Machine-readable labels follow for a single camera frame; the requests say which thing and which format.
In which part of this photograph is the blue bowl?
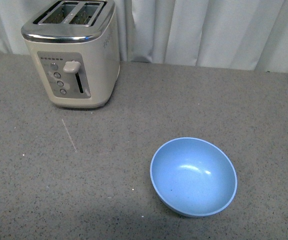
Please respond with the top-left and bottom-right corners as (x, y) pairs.
(150, 137), (237, 218)

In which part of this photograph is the cream two-slot toaster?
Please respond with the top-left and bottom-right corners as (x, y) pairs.
(21, 0), (120, 109)

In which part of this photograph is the white curtain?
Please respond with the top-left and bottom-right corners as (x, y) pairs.
(0, 0), (288, 74)

